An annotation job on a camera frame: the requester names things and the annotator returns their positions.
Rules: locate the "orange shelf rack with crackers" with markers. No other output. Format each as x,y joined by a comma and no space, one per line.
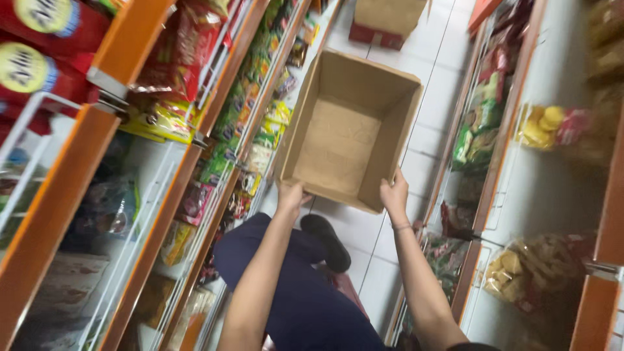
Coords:
531,170

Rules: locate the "thin wrist band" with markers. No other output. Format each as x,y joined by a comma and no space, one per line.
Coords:
401,226

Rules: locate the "orange shelf rack with snacks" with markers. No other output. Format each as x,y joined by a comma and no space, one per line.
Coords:
131,161

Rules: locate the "person's blue trousers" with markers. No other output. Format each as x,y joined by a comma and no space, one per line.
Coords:
297,292

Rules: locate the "pink object on floor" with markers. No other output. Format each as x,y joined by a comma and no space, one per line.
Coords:
348,287

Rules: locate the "person's right hand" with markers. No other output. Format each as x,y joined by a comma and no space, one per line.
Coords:
394,196

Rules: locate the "person's left hand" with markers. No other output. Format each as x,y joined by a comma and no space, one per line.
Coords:
290,195

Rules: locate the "red and brown cardboard box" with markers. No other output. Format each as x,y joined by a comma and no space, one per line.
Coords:
385,22

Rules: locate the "person's black shoe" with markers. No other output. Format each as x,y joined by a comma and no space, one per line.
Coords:
327,241

